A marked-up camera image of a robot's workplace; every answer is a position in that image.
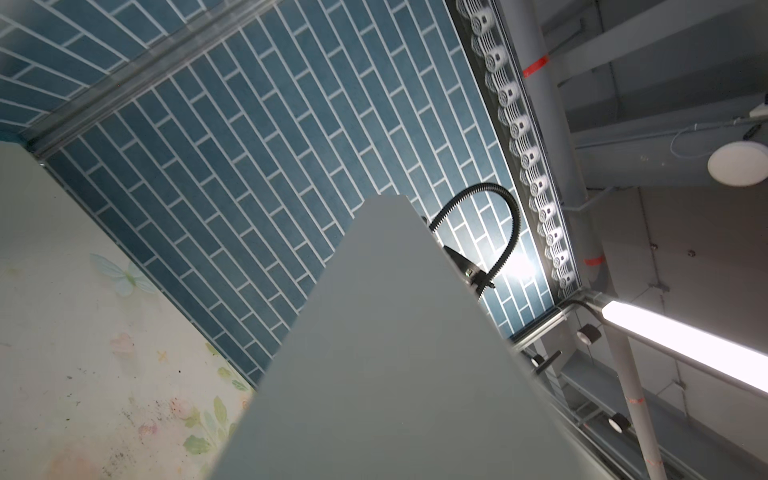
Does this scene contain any grey vertical pipe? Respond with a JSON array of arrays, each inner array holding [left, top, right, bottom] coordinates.
[[499, 1, 667, 479]]

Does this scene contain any black corrugated camera cable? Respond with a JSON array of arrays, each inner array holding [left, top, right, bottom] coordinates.
[[427, 182, 522, 300]]

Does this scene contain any round white ceiling lamp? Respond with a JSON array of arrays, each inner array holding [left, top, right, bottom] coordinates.
[[707, 141, 768, 187]]

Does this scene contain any white led light bar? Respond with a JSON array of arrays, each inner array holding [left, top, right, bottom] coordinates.
[[602, 300, 767, 394]]

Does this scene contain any white scalloped top trim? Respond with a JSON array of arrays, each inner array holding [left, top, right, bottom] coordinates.
[[455, 0, 579, 299]]

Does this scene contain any white paper box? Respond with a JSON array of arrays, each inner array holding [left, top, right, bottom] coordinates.
[[211, 196, 608, 479]]

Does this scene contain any right aluminium corner post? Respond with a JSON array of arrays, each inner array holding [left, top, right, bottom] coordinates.
[[20, 1, 278, 160]]

